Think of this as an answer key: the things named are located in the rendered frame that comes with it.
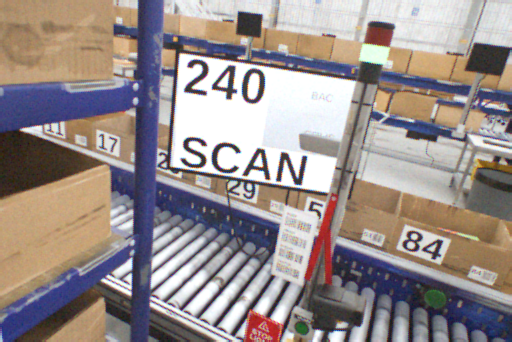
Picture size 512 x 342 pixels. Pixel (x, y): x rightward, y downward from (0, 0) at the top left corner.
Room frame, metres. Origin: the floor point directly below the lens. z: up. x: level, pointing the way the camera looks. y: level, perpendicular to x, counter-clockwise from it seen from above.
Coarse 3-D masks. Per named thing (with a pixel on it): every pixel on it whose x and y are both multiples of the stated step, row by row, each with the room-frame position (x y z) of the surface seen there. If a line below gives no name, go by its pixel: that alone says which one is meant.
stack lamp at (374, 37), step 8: (368, 32) 0.72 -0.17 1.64; (376, 32) 0.71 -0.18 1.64; (384, 32) 0.70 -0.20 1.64; (392, 32) 0.71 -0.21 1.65; (368, 40) 0.71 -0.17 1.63; (376, 40) 0.71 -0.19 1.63; (384, 40) 0.70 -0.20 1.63; (368, 48) 0.71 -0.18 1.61; (376, 48) 0.70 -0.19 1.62; (384, 48) 0.71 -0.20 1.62; (360, 56) 0.73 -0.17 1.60; (368, 56) 0.71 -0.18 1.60; (376, 56) 0.70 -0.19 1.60; (384, 56) 0.71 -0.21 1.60; (384, 64) 0.71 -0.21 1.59
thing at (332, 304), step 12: (324, 288) 0.67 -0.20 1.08; (336, 288) 0.68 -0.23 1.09; (312, 300) 0.65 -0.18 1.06; (324, 300) 0.64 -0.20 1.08; (336, 300) 0.64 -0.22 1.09; (348, 300) 0.64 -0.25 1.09; (360, 300) 0.65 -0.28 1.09; (324, 312) 0.64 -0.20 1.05; (336, 312) 0.63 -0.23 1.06; (348, 312) 0.62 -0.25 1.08; (360, 312) 0.61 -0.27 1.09; (312, 324) 0.66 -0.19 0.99; (324, 324) 0.65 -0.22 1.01; (336, 324) 0.65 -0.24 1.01; (360, 324) 0.61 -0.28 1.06
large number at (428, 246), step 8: (408, 232) 1.19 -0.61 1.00; (416, 232) 1.18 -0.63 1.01; (424, 232) 1.17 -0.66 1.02; (400, 240) 1.19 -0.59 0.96; (408, 240) 1.18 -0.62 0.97; (416, 240) 1.17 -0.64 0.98; (424, 240) 1.16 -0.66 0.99; (432, 240) 1.15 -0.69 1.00; (440, 240) 1.15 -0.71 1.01; (448, 240) 1.14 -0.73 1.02; (400, 248) 1.19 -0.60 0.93; (408, 248) 1.18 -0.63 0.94; (416, 248) 1.17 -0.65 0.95; (424, 248) 1.16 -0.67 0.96; (432, 248) 1.15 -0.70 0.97; (440, 248) 1.14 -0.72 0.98; (424, 256) 1.16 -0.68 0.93; (432, 256) 1.15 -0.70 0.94; (440, 256) 1.14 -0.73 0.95
